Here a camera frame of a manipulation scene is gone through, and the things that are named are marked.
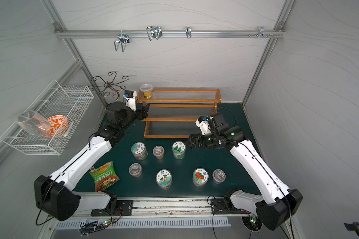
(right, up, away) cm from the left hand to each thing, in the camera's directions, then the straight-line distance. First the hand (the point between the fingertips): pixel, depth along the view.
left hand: (143, 102), depth 75 cm
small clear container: (-6, -37, +5) cm, 38 cm away
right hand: (+25, -20, -4) cm, 33 cm away
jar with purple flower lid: (-5, -27, +9) cm, 29 cm away
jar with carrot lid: (+11, -39, 0) cm, 41 cm away
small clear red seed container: (+6, -28, +13) cm, 32 cm away
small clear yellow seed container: (0, +8, +6) cm, 10 cm away
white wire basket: (-40, +1, +3) cm, 40 cm away
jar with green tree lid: (+18, -26, +11) cm, 34 cm away
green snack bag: (-22, -40, +5) cm, 47 cm away
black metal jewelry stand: (-24, +12, +13) cm, 30 cm away
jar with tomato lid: (+29, -39, 0) cm, 49 cm away
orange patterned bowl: (-37, -12, -10) cm, 40 cm away
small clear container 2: (+40, -39, +4) cm, 56 cm away
